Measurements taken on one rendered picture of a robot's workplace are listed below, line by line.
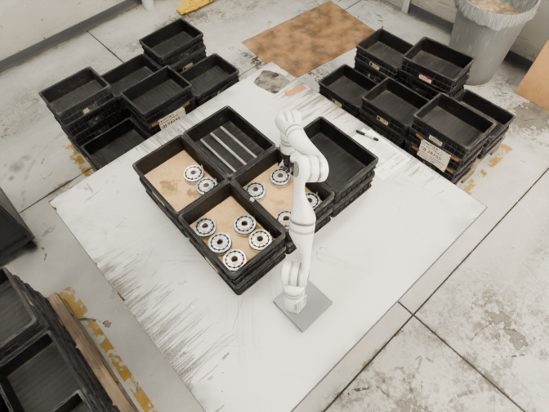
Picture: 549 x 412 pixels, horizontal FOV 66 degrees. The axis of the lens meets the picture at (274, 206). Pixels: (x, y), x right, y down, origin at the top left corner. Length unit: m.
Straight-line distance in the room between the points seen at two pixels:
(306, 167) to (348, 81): 2.12
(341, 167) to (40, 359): 1.77
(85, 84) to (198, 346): 2.21
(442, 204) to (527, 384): 1.12
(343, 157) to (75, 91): 2.06
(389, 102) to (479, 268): 1.26
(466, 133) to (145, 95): 2.15
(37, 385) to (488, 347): 2.39
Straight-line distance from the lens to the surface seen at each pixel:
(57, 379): 2.43
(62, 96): 3.43
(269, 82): 2.76
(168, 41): 3.62
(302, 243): 1.50
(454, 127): 2.93
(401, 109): 3.12
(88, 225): 2.33
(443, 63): 3.37
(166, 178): 2.18
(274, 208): 1.98
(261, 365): 1.84
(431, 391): 2.63
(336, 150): 2.20
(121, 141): 3.24
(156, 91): 3.18
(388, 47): 3.64
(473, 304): 2.86
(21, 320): 2.50
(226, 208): 2.00
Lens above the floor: 2.49
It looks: 57 degrees down
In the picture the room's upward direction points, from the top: 4 degrees counter-clockwise
